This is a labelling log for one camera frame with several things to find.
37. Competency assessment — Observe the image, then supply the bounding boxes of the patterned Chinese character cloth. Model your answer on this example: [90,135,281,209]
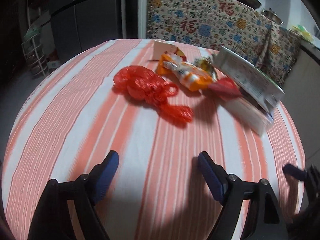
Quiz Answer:
[146,0,301,86]

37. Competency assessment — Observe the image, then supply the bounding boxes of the red plastic bag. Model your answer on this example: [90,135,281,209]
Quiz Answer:
[113,66,194,123]

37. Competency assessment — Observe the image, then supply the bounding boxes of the white green milk carton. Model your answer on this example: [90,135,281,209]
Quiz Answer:
[214,47,285,113]

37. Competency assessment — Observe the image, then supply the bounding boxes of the white kitchen cabinet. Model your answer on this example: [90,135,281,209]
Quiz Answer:
[282,41,319,159]

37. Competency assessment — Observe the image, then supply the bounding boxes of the orange snack wrapper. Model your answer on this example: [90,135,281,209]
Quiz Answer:
[156,53,217,92]

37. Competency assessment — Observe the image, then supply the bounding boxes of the white wire storage rack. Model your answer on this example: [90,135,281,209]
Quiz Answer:
[21,26,48,77]

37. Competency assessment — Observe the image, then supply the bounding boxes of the steel pot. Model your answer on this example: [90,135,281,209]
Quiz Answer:
[260,8,284,25]

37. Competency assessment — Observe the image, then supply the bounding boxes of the orange striped tablecloth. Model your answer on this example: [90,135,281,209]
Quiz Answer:
[2,39,305,239]

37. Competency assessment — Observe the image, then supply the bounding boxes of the person's right hand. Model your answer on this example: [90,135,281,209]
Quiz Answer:
[287,203,319,239]

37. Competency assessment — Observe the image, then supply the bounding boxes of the clear plastic container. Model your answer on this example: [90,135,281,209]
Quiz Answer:
[222,98,274,136]

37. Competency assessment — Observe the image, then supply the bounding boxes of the dark grey refrigerator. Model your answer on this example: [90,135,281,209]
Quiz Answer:
[49,0,123,61]

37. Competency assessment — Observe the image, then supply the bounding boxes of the floral paper box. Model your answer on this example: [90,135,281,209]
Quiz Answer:
[151,40,187,61]

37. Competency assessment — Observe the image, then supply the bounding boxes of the yellow green containers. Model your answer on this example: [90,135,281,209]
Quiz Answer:
[291,25,313,42]

